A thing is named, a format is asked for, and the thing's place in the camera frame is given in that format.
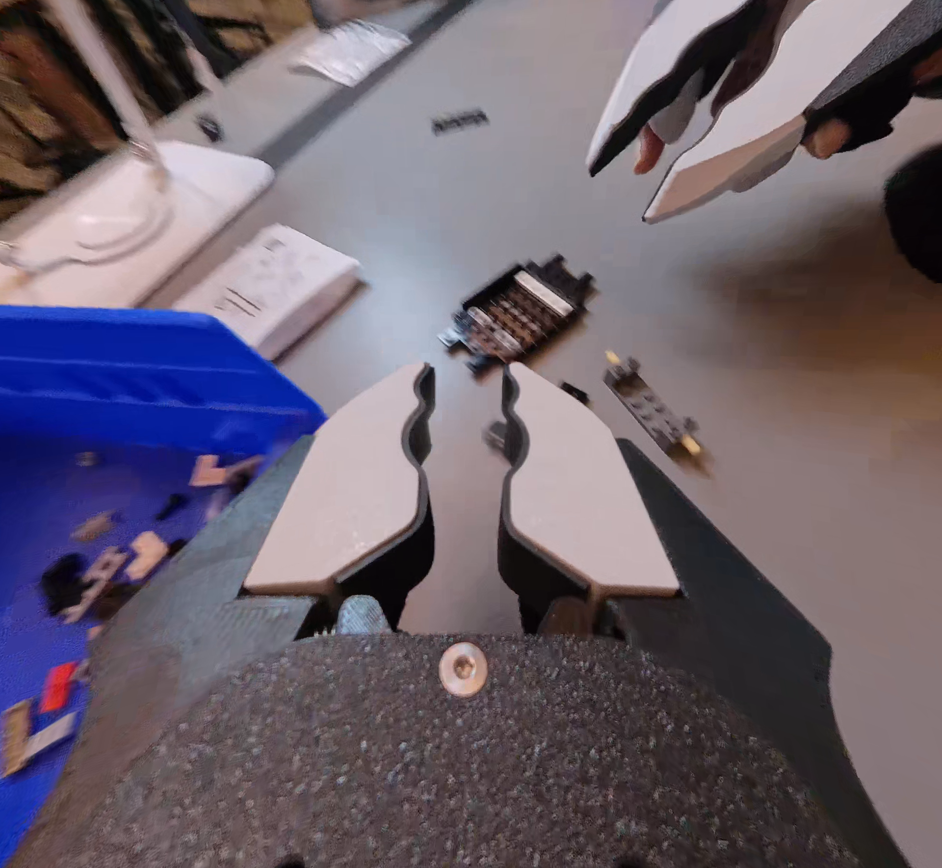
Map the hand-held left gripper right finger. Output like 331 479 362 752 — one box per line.
501 364 681 622

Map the blue plastic bin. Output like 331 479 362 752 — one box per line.
0 306 328 868

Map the white book stand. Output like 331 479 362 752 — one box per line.
0 0 276 310

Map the person's right hand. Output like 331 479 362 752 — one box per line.
803 112 858 162

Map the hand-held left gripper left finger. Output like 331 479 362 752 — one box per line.
243 362 437 619

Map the small white printed sheet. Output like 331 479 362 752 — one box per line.
290 21 413 86

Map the black lego car chassis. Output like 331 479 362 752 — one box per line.
438 253 596 374

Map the heap of loose lego parts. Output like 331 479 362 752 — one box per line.
0 449 266 781

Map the white printed paper bag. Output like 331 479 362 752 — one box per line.
174 225 363 360

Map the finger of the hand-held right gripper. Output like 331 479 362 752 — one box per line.
644 0 922 224
586 0 771 177

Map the black lego grille piece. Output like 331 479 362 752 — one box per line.
430 107 491 136

